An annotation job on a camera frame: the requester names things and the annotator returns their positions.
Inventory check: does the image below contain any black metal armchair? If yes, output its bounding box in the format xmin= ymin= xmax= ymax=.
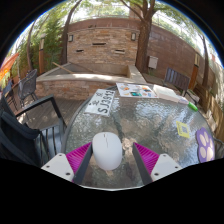
xmin=0 ymin=94 xmax=68 ymax=168

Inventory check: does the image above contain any white number plate sign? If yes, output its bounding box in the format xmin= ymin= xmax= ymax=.
xmin=84 ymin=88 xmax=116 ymax=118

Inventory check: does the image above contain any yellow square code sticker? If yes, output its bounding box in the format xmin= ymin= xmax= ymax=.
xmin=175 ymin=120 xmax=191 ymax=139

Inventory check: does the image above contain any slim tree trunk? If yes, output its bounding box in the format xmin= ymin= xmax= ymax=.
xmin=199 ymin=33 xmax=211 ymax=88

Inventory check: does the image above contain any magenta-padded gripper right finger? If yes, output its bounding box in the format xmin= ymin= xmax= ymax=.
xmin=132 ymin=142 xmax=184 ymax=186

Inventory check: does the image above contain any white flat book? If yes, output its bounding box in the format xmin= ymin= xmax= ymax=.
xmin=152 ymin=84 xmax=183 ymax=103

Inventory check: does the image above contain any leaning tree trunk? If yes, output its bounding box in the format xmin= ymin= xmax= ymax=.
xmin=59 ymin=0 xmax=83 ymax=66

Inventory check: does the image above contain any wooden lamp post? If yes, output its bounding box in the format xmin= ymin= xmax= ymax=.
xmin=188 ymin=53 xmax=201 ymax=91
xmin=38 ymin=33 xmax=47 ymax=75

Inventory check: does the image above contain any thick tree trunk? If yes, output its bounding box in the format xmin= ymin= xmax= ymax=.
xmin=134 ymin=0 xmax=158 ymax=74

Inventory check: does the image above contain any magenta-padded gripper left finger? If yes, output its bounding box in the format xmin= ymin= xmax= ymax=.
xmin=40 ymin=142 xmax=94 ymax=186

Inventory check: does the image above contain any white computer mouse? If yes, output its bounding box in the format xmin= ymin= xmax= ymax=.
xmin=91 ymin=131 xmax=124 ymax=172

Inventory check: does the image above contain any purple paw-print mouse pad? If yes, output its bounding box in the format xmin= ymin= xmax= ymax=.
xmin=195 ymin=127 xmax=216 ymax=164

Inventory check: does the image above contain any grey wall utility box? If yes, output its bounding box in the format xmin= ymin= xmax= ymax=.
xmin=147 ymin=55 xmax=159 ymax=70

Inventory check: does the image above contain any small green packet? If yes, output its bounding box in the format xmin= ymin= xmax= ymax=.
xmin=187 ymin=101 xmax=199 ymax=112

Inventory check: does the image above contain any wooden stick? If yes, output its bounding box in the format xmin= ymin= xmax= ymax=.
xmin=51 ymin=61 xmax=74 ymax=74

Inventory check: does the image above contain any small white blue booklet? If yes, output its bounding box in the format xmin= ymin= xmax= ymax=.
xmin=178 ymin=96 xmax=190 ymax=105

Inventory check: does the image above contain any black mesh chair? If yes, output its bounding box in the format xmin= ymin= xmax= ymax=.
xmin=17 ymin=68 xmax=39 ymax=108

